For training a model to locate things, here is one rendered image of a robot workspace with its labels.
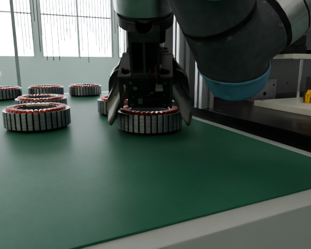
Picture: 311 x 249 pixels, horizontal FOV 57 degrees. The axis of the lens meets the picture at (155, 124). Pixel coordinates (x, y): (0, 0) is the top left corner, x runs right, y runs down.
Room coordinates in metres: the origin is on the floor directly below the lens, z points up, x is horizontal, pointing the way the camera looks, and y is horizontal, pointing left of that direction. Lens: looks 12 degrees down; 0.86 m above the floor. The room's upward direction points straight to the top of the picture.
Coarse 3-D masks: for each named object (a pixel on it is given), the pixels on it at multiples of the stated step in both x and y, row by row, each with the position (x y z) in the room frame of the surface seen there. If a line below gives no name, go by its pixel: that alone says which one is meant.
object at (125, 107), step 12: (132, 108) 0.50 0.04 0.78; (144, 108) 0.52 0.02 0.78; (156, 108) 0.52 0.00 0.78; (168, 108) 0.50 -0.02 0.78; (120, 120) 0.46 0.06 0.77; (132, 120) 0.44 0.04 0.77; (144, 120) 0.44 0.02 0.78; (156, 120) 0.44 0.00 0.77; (168, 120) 0.45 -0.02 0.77; (180, 120) 0.47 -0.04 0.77; (132, 132) 0.45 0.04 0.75; (144, 132) 0.44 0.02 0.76; (156, 132) 0.44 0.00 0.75; (168, 132) 0.45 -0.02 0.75
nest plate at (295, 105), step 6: (258, 102) 0.62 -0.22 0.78; (264, 102) 0.60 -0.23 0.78; (270, 102) 0.59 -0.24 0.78; (276, 102) 0.59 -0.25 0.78; (282, 102) 0.59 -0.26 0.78; (288, 102) 0.59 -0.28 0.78; (294, 102) 0.59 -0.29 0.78; (300, 102) 0.59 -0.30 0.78; (270, 108) 0.58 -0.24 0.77; (276, 108) 0.57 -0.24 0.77; (282, 108) 0.56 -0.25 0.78; (288, 108) 0.54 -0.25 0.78; (294, 108) 0.53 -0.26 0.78; (300, 108) 0.52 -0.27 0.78; (306, 108) 0.51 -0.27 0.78; (306, 114) 0.51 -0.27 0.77
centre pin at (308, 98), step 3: (306, 90) 0.59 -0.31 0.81; (309, 90) 0.59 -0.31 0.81; (306, 93) 0.59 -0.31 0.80; (309, 93) 0.58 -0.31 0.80; (306, 96) 0.58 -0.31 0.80; (309, 96) 0.58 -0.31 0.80; (303, 99) 0.59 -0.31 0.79; (306, 99) 0.58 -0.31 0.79; (309, 99) 0.58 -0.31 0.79; (303, 102) 0.59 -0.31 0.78; (306, 102) 0.58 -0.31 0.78; (309, 102) 0.58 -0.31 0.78
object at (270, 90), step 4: (268, 80) 0.70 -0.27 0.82; (272, 80) 0.71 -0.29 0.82; (276, 80) 0.71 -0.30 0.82; (268, 84) 0.70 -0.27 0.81; (272, 84) 0.71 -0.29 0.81; (264, 88) 0.70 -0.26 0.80; (268, 88) 0.70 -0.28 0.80; (272, 88) 0.71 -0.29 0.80; (260, 92) 0.69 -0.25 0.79; (264, 92) 0.70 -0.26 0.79; (268, 92) 0.70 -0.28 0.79; (272, 92) 0.71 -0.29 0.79; (252, 96) 0.68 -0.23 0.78; (256, 96) 0.69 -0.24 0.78; (260, 96) 0.69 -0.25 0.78; (264, 96) 0.70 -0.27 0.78; (268, 96) 0.70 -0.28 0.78; (272, 96) 0.71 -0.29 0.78; (244, 100) 0.71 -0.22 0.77; (248, 100) 0.70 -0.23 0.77; (252, 100) 0.68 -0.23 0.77
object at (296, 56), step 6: (306, 36) 0.64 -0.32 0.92; (294, 42) 0.63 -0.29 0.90; (300, 42) 0.64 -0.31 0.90; (288, 48) 0.62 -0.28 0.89; (294, 48) 0.63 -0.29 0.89; (300, 48) 0.64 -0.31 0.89; (306, 48) 0.64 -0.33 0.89; (282, 54) 0.62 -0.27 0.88; (288, 54) 0.61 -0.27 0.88; (294, 54) 0.60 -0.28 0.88; (300, 54) 0.61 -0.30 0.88; (306, 54) 0.61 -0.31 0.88
